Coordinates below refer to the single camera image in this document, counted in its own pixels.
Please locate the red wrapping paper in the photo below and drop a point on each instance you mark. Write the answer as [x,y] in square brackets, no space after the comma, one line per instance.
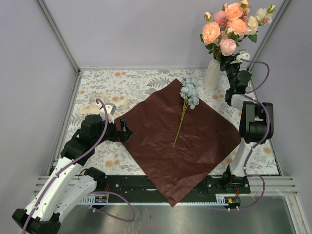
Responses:
[177,148]

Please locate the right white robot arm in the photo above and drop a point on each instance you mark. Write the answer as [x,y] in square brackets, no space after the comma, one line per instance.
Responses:
[256,123]

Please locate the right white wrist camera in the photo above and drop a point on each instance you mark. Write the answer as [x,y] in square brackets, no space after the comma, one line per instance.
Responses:
[241,56]

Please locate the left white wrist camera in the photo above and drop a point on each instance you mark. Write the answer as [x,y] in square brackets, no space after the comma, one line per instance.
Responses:
[107,111]

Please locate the large pink peony stem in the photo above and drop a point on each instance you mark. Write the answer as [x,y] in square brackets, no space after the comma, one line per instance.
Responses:
[227,47]

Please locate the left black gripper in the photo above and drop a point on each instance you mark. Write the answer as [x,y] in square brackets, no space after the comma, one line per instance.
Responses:
[126,133]

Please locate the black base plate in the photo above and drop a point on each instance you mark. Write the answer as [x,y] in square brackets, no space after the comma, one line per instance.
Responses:
[140,189]

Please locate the small pink rose stem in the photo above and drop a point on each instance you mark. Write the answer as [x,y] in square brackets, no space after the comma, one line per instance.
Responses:
[245,14]

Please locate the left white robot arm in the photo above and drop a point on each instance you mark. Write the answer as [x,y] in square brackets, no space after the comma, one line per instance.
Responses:
[70,182]

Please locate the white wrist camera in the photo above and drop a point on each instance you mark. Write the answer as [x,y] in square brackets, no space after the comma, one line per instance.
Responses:
[107,111]
[241,56]

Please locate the white slotted cable duct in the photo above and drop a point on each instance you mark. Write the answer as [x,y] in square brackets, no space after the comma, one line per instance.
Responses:
[106,200]

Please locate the cream rose stem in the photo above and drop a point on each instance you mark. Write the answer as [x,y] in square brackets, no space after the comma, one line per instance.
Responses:
[263,17]

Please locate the orange peach rose stem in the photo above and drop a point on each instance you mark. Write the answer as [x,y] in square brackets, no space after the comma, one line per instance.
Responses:
[210,36]

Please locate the left aluminium frame post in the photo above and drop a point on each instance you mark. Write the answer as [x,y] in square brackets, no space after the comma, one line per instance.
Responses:
[57,33]

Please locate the white ribbed vase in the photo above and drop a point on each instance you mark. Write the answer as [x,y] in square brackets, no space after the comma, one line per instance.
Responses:
[212,77]

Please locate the blue hydrangea stem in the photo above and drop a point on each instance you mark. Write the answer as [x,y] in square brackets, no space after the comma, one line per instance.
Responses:
[189,93]

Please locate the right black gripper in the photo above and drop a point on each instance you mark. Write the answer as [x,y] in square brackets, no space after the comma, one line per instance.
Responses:
[225,61]

